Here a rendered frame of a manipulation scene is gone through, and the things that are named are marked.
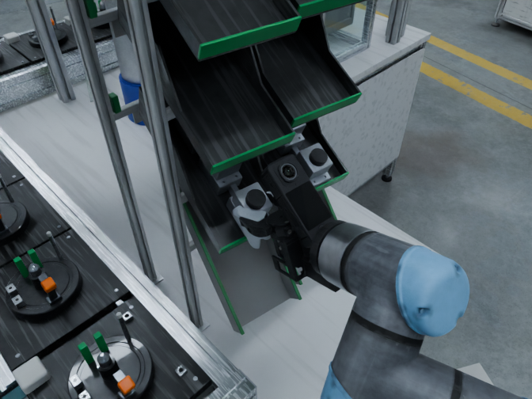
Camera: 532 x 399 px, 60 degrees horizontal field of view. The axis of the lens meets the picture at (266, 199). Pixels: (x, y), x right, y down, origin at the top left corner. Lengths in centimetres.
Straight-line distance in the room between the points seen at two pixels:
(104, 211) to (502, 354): 163
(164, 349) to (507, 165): 254
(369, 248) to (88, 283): 67
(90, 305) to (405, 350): 67
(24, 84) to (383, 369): 161
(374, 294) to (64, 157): 123
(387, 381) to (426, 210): 217
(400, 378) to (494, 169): 261
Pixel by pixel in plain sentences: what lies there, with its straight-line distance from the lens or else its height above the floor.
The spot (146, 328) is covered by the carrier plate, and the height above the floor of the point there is 97.
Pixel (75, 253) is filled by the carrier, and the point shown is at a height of 97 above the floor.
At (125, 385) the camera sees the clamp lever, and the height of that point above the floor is 107.
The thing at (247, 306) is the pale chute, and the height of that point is 101.
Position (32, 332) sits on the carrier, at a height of 97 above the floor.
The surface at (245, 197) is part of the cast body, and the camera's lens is 69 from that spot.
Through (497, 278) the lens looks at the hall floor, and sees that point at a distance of 242.
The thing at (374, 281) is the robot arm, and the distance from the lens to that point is 47.
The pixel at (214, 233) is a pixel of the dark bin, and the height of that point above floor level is 122.
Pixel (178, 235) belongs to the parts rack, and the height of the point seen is 116.
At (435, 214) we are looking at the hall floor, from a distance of 260.
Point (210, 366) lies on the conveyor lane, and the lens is 88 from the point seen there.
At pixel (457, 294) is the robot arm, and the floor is 138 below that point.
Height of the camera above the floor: 174
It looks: 44 degrees down
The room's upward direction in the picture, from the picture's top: straight up
